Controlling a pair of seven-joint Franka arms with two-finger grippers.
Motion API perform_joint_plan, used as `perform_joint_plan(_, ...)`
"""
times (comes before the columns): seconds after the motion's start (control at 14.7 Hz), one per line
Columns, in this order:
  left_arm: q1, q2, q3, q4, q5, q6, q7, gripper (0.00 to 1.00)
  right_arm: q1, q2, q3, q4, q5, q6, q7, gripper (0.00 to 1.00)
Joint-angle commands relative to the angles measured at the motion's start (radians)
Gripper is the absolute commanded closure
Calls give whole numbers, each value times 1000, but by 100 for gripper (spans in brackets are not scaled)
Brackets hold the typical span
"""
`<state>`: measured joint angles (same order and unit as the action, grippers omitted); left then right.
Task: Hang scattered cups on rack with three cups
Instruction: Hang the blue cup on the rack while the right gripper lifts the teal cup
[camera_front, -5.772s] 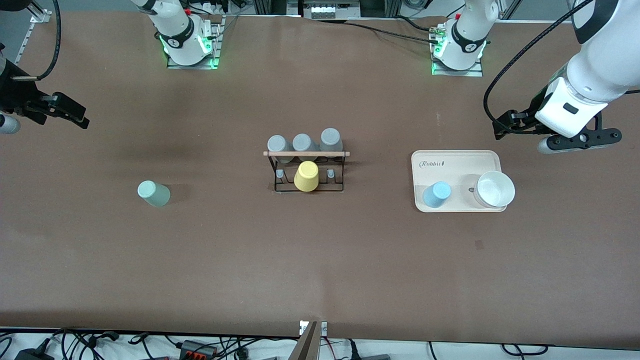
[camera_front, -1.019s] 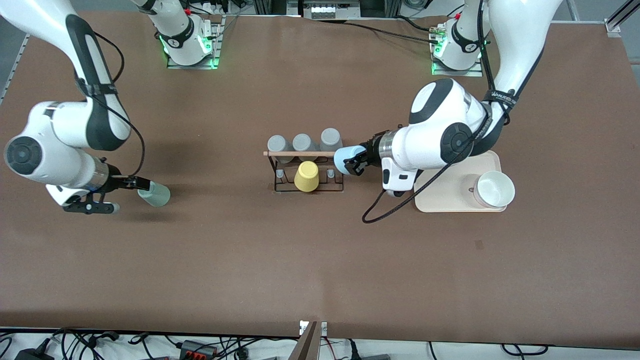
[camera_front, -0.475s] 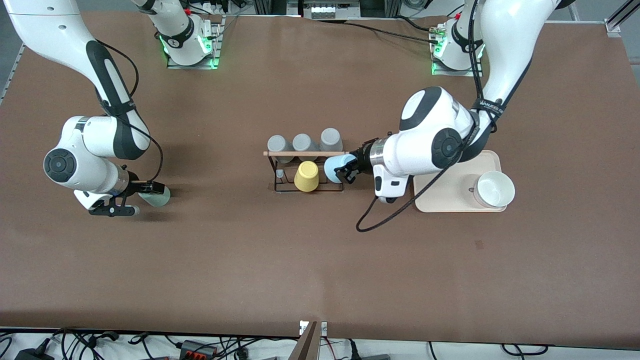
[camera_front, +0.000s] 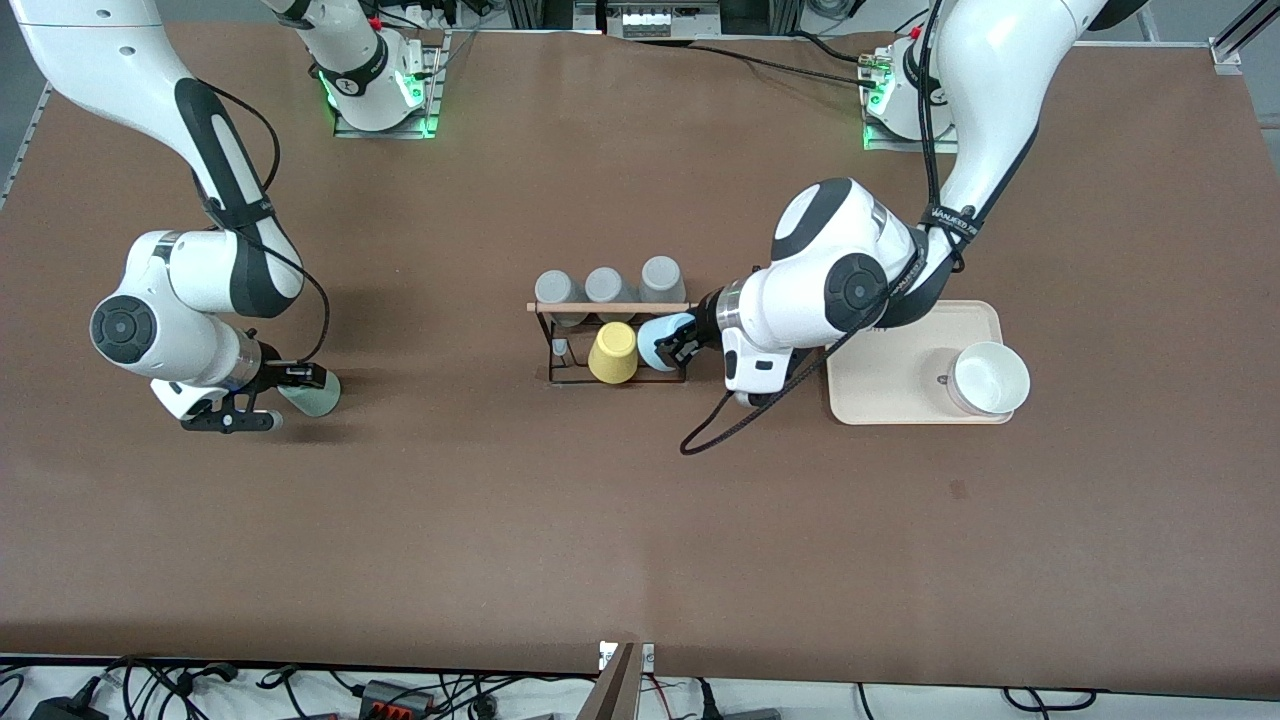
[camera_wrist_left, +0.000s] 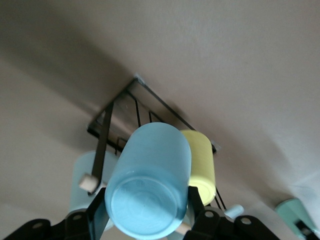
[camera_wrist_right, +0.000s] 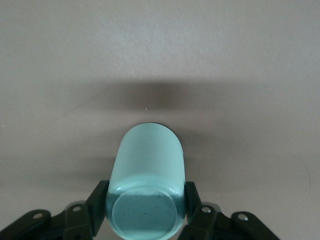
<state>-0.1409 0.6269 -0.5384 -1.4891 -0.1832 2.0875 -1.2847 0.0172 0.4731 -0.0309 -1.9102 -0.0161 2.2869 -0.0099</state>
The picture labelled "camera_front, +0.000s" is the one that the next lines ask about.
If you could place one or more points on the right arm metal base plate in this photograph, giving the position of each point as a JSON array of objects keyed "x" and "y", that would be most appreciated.
[{"x": 437, "y": 90}]

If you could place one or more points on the white bowl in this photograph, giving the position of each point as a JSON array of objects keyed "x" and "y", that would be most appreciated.
[{"x": 990, "y": 378}]

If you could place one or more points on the black plug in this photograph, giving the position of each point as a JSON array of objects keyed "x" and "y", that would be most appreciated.
[{"x": 740, "y": 714}]

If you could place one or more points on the grey cup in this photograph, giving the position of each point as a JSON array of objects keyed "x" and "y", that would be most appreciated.
[
  {"x": 662, "y": 277},
  {"x": 605, "y": 286},
  {"x": 558, "y": 290}
]

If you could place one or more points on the yellow cup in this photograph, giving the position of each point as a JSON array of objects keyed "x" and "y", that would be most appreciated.
[{"x": 613, "y": 352}]

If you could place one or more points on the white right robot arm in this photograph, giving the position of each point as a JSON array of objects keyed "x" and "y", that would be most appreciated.
[{"x": 100, "y": 60}]

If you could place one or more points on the black power adapter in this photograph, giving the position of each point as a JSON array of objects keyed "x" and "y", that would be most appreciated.
[{"x": 68, "y": 710}]

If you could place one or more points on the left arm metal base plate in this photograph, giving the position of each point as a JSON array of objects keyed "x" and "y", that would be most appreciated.
[{"x": 872, "y": 125}]

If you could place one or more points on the white tag plate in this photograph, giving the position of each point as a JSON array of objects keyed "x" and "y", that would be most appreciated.
[{"x": 648, "y": 656}]

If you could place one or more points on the mint green cup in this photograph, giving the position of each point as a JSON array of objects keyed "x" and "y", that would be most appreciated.
[{"x": 318, "y": 402}]

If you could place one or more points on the cream plastic tray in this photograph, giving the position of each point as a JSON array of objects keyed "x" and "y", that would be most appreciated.
[{"x": 900, "y": 395}]

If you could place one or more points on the white power strip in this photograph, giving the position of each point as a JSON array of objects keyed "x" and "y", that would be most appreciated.
[{"x": 655, "y": 20}]

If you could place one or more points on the light blue cup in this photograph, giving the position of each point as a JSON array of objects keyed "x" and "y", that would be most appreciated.
[{"x": 658, "y": 330}]

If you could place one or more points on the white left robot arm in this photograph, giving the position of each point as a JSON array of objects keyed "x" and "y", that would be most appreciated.
[{"x": 1000, "y": 70}]

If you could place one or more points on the aluminium frame rail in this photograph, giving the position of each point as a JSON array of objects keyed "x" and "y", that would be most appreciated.
[{"x": 1240, "y": 35}]

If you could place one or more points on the grey metal bar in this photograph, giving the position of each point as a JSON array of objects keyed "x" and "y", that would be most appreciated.
[{"x": 610, "y": 690}]

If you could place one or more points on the black box with orange connectors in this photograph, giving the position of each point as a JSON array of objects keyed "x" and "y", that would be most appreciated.
[{"x": 398, "y": 698}]

